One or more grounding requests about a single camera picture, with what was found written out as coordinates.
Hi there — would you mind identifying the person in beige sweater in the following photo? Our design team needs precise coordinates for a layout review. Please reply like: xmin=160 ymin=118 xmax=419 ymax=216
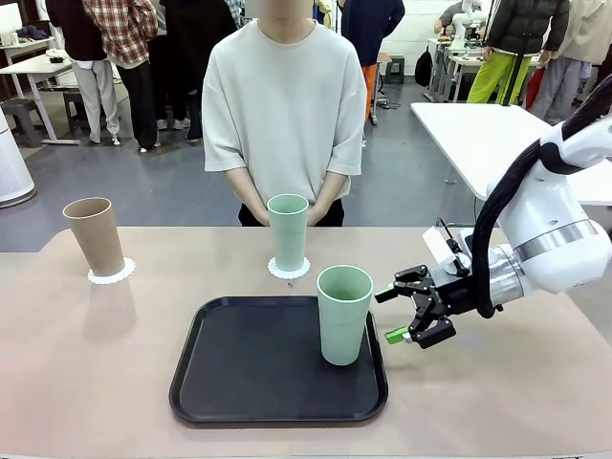
xmin=201 ymin=17 xmax=369 ymax=228

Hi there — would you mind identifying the person's right forearm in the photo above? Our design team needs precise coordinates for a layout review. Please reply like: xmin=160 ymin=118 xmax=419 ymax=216
xmin=224 ymin=169 xmax=263 ymax=214

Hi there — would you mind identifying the black plastic tray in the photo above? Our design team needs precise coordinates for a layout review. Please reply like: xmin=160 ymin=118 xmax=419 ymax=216
xmin=168 ymin=295 xmax=389 ymax=428

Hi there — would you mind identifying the person's left forearm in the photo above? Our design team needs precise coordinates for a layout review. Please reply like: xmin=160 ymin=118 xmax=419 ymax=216
xmin=316 ymin=171 xmax=353 ymax=208

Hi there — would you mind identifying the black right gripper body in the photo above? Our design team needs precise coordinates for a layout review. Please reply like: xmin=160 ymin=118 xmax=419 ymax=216
xmin=426 ymin=262 xmax=484 ymax=317

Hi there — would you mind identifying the white folding table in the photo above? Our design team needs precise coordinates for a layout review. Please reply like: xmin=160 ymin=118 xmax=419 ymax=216
xmin=409 ymin=101 xmax=612 ymax=208

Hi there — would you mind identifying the large grey plastic stool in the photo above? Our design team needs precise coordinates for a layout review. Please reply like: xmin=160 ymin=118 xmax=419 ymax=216
xmin=0 ymin=98 xmax=45 ymax=148

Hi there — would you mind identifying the bystander in black clothes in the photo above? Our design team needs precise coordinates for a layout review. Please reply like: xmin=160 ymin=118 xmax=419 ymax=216
xmin=160 ymin=0 xmax=243 ymax=142

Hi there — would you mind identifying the bystander in navy top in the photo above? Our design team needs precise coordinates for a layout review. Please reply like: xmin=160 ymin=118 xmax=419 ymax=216
xmin=340 ymin=0 xmax=406 ymax=126

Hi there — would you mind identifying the bystander in lime green trousers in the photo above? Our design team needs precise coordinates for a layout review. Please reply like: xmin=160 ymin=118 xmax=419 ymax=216
xmin=466 ymin=0 xmax=571 ymax=105

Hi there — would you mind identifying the black backpack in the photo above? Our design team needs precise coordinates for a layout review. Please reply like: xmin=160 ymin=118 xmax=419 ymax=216
xmin=413 ymin=46 xmax=434 ymax=89

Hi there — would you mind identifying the bystander in beige jacket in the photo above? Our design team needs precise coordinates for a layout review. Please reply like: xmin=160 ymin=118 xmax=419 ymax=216
xmin=528 ymin=0 xmax=612 ymax=126

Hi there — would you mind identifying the bystander in dark jacket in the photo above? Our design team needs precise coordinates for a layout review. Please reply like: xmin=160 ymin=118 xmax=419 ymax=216
xmin=46 ymin=0 xmax=121 ymax=144

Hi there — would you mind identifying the brown tall cup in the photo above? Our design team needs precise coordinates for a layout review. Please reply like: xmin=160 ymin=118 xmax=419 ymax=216
xmin=62 ymin=197 xmax=127 ymax=278

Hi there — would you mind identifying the bystander in plaid shirt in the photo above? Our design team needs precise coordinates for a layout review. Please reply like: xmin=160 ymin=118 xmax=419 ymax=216
xmin=83 ymin=0 xmax=162 ymax=154

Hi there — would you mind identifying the black stand pole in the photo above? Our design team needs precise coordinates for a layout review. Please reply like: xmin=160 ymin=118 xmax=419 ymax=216
xmin=498 ymin=0 xmax=533 ymax=109

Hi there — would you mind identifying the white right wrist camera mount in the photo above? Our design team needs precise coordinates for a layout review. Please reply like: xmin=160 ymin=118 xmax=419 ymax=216
xmin=421 ymin=228 xmax=475 ymax=276

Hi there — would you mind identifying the dark step stool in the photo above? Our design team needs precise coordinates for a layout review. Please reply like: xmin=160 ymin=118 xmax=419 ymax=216
xmin=383 ymin=55 xmax=406 ymax=86

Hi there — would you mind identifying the person's right hand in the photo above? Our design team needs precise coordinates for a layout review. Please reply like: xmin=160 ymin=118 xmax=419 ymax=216
xmin=248 ymin=200 xmax=272 ymax=228

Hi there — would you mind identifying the mint green tall cup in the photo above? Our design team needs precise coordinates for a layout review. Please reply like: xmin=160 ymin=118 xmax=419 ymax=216
xmin=317 ymin=265 xmax=375 ymax=367
xmin=266 ymin=193 xmax=310 ymax=272

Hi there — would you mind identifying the white background work table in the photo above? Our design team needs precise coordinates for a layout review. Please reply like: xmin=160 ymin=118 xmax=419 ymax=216
xmin=426 ymin=36 xmax=541 ymax=104

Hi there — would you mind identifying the small grey plastic stool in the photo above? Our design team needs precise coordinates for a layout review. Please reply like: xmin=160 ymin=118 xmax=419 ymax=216
xmin=62 ymin=90 xmax=90 ymax=133

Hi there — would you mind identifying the grey work table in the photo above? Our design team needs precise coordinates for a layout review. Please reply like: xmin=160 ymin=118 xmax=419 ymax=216
xmin=0 ymin=52 xmax=81 ymax=145

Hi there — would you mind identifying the person's left hand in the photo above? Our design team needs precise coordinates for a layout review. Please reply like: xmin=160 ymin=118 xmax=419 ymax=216
xmin=307 ymin=197 xmax=332 ymax=228

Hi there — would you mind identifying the white cylindrical air purifier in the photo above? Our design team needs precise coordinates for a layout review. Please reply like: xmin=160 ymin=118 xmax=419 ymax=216
xmin=0 ymin=111 xmax=38 ymax=208

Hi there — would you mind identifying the black corrugated cable bundle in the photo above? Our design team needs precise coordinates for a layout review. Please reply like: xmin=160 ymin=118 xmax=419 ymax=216
xmin=470 ymin=76 xmax=612 ymax=319

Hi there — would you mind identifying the white scalloped paper coaster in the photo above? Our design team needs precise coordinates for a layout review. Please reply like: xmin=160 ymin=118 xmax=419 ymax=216
xmin=87 ymin=256 xmax=138 ymax=287
xmin=267 ymin=254 xmax=313 ymax=280

